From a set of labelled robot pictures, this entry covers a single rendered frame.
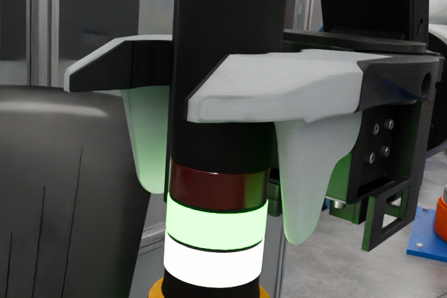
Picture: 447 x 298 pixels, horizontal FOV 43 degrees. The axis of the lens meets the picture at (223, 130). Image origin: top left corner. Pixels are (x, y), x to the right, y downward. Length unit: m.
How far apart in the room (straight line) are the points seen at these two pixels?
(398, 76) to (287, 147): 0.05
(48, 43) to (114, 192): 0.71
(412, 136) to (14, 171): 0.20
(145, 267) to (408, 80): 1.14
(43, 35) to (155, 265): 0.59
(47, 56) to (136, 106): 0.82
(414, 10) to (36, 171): 0.21
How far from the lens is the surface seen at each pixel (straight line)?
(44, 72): 1.00
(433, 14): 0.51
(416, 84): 0.19
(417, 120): 0.25
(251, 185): 0.18
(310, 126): 0.16
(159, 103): 0.21
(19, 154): 0.33
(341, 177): 0.23
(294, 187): 0.17
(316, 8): 4.76
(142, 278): 1.31
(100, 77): 0.17
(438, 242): 4.19
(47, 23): 1.01
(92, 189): 0.31
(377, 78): 0.18
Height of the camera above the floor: 1.50
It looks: 13 degrees down
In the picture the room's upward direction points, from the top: 4 degrees clockwise
